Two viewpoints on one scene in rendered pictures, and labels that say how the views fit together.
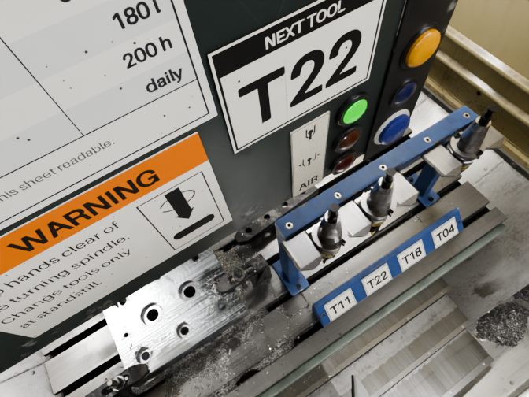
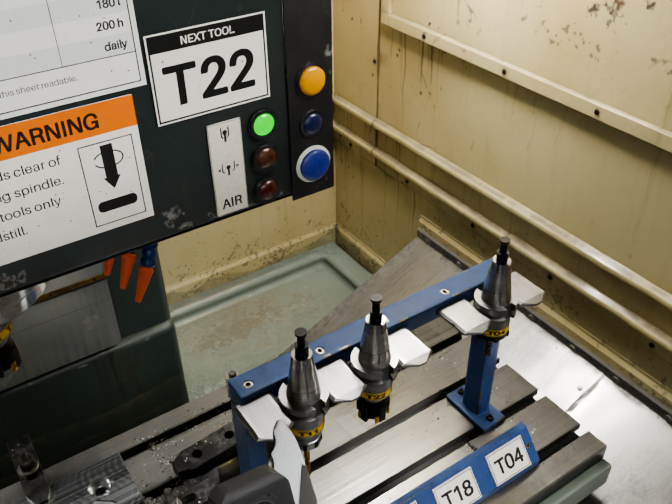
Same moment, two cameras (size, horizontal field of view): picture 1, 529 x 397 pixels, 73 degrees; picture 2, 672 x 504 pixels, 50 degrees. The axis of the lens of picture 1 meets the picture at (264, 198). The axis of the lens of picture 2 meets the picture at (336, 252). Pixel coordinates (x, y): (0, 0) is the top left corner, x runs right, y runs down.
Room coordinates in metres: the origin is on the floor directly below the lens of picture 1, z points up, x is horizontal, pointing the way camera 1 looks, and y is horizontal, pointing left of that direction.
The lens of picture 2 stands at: (-0.39, -0.02, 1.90)
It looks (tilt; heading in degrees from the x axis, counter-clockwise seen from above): 36 degrees down; 349
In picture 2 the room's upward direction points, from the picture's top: 1 degrees counter-clockwise
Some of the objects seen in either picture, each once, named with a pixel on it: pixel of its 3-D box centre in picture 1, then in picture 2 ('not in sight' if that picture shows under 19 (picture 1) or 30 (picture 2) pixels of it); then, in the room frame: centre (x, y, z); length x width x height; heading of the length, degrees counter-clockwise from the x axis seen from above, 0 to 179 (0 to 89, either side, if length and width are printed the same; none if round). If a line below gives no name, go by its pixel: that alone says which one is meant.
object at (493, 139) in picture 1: (485, 135); (521, 291); (0.38, -0.46, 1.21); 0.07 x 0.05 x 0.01; 23
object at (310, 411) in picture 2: (329, 235); (304, 399); (0.23, -0.10, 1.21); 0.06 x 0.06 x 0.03
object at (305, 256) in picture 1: (304, 252); (266, 419); (0.21, -0.05, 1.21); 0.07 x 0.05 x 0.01; 23
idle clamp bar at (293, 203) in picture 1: (276, 215); (246, 438); (0.42, -0.02, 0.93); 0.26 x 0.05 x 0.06; 118
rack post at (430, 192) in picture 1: (437, 161); (483, 349); (0.43, -0.44, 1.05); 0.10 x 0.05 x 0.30; 23
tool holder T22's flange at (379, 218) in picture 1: (377, 204); (374, 364); (0.27, -0.20, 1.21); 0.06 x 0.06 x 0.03
